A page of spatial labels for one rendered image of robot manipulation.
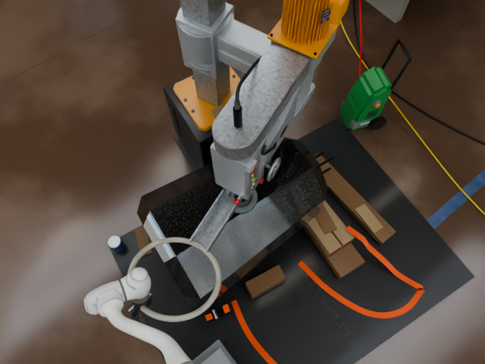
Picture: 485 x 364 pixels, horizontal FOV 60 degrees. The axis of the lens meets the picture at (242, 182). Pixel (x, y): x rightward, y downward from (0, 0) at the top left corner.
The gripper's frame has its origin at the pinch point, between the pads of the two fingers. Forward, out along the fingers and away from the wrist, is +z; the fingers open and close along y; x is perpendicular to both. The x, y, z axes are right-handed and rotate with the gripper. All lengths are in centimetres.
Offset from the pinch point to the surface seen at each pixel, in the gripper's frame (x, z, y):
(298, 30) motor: 24, -112, 115
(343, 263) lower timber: -47, 64, 157
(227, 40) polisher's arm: 70, -82, 117
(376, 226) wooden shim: -48, 51, 198
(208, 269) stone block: 5, 27, 55
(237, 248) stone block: 2, 19, 77
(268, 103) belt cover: 10, -90, 84
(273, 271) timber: -13, 72, 113
